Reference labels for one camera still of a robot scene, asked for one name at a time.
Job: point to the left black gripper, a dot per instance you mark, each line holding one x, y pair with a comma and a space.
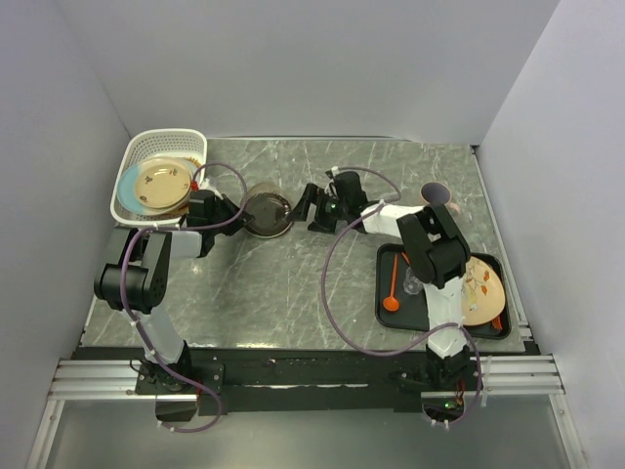
244, 219

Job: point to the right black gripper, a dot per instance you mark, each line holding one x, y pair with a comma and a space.
300, 213

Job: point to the black round plate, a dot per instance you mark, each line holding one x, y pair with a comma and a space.
271, 209

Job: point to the yellow round plate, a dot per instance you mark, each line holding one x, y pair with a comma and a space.
162, 182

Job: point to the cream plate with blue leaves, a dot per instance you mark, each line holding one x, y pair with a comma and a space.
126, 198

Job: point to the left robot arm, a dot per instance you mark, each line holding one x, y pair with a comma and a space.
134, 276

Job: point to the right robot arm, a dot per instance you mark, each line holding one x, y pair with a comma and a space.
437, 252

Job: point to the white perforated plastic bin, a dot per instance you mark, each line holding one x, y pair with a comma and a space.
186, 144

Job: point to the orange plastic spoon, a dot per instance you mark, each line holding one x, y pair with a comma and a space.
390, 302

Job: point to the clear plastic cup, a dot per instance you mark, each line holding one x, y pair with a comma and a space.
411, 284

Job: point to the black plastic tray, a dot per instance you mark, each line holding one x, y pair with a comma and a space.
384, 266

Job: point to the pink mug purple inside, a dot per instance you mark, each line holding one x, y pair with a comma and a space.
436, 193

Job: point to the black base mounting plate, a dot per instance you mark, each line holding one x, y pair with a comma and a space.
249, 380

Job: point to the tan oval plate on tray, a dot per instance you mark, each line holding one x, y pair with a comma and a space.
483, 293

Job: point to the aluminium rail frame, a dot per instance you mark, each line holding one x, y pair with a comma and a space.
105, 374

